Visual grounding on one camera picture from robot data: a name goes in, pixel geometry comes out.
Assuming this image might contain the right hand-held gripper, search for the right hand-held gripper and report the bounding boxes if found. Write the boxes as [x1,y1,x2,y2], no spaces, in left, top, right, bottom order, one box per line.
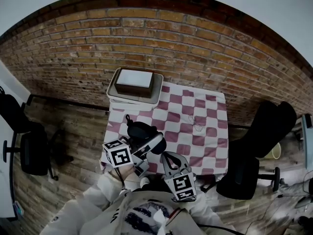
[161,151,197,202]

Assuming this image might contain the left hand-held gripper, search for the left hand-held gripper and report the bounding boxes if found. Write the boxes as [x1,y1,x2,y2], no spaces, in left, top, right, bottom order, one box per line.
[102,132,164,178]

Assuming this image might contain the black bag with loop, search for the black bag with loop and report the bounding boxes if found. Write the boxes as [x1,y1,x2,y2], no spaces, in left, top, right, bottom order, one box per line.
[125,114,167,156]

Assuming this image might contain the person's right forearm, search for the person's right forearm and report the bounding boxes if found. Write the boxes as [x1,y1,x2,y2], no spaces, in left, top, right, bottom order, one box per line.
[188,193,221,226]

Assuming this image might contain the person's left forearm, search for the person's left forearm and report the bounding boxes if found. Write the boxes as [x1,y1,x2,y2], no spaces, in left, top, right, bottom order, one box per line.
[83,166,136,210]

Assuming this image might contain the white plastic tray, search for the white plastic tray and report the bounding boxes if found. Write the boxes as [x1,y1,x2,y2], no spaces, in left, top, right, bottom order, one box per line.
[106,67,164,105]

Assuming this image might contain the pink white checkered tablecloth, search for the pink white checkered tablecloth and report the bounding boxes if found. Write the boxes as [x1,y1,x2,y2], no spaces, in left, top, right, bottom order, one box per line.
[100,81,228,176]

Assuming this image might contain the brown box with white inside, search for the brown box with white inside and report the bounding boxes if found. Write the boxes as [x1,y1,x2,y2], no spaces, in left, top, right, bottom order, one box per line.
[114,69,155,98]

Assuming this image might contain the person's white jacket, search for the person's white jacket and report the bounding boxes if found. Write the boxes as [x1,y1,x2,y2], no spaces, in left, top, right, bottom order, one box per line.
[39,189,235,235]

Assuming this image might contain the black office chair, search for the black office chair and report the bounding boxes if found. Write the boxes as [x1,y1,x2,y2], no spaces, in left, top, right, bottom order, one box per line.
[216,100,298,200]
[0,86,74,181]

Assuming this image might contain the pale yellow cup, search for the pale yellow cup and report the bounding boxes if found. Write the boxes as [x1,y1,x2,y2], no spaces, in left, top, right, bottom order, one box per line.
[270,142,282,159]

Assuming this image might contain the light grey table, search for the light grey table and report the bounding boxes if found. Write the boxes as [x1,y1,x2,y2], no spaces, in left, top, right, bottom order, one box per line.
[300,113,313,172]

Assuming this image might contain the small teal box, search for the small teal box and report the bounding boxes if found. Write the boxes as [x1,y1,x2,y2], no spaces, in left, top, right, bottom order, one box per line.
[13,201,25,216]

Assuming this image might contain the white desk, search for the white desk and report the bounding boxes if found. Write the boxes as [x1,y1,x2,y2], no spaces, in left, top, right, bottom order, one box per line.
[0,60,31,220]

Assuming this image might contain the black strap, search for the black strap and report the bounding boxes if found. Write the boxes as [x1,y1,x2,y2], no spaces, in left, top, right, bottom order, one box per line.
[200,180,219,193]

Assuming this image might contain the thin wire-rimmed eyeglasses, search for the thin wire-rimmed eyeglasses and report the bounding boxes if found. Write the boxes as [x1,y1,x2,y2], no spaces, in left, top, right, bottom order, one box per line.
[188,115,204,132]

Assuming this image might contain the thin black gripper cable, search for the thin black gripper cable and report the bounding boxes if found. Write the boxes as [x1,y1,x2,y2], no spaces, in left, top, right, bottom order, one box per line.
[114,166,127,190]

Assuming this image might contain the black head camera cable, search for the black head camera cable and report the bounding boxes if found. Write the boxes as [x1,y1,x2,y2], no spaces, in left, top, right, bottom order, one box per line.
[199,223,245,235]

